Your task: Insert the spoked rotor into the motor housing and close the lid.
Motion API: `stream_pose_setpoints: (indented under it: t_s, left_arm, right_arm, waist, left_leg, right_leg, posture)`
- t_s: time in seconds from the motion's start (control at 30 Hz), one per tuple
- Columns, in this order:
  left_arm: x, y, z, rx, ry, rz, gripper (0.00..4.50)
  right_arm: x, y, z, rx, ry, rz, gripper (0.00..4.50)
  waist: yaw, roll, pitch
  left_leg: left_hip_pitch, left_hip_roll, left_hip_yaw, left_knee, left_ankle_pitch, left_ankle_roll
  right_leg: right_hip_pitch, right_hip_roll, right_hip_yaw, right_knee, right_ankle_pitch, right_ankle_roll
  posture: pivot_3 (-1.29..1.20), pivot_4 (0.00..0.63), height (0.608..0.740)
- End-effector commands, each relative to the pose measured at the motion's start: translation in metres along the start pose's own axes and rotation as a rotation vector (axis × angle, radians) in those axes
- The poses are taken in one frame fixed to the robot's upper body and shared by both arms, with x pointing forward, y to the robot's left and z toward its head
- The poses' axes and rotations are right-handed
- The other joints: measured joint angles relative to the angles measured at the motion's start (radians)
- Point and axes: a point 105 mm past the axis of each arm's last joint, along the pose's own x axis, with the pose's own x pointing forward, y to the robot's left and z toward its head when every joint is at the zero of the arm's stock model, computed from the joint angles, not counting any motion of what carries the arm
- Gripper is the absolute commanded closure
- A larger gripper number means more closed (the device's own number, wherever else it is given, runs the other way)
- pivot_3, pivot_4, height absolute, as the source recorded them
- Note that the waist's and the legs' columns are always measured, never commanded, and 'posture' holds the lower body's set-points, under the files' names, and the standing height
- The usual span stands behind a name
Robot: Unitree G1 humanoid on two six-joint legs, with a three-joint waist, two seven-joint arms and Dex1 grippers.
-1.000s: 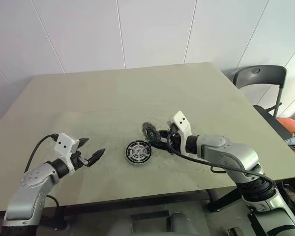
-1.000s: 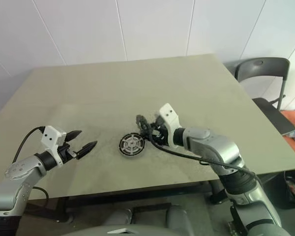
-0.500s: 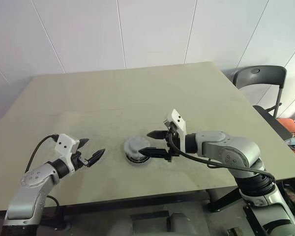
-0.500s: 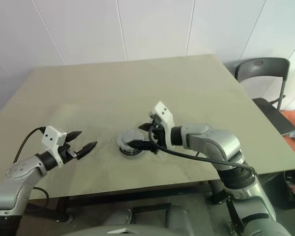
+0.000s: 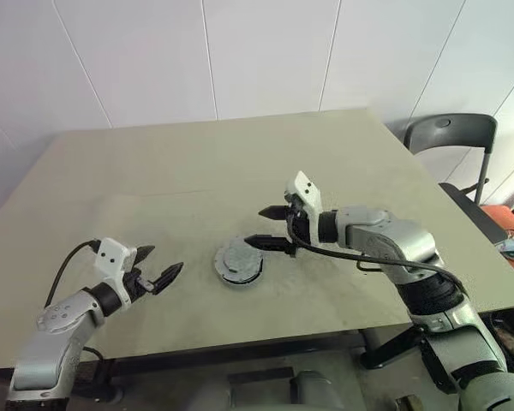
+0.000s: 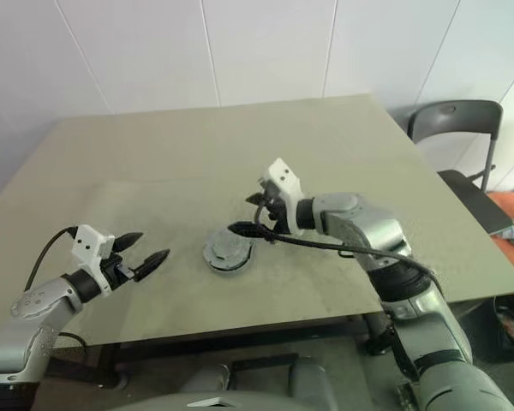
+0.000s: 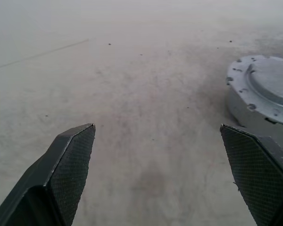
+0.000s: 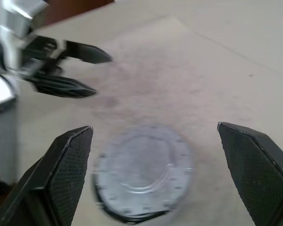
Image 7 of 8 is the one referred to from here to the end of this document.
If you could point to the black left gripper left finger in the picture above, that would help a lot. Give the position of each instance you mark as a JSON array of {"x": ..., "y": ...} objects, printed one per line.
[{"x": 61, "y": 174}]

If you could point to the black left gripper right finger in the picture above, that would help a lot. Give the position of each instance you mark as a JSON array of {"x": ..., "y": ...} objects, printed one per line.
[{"x": 261, "y": 174}]

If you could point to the silver round motor lid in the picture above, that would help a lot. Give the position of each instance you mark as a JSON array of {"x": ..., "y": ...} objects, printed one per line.
[{"x": 264, "y": 87}]

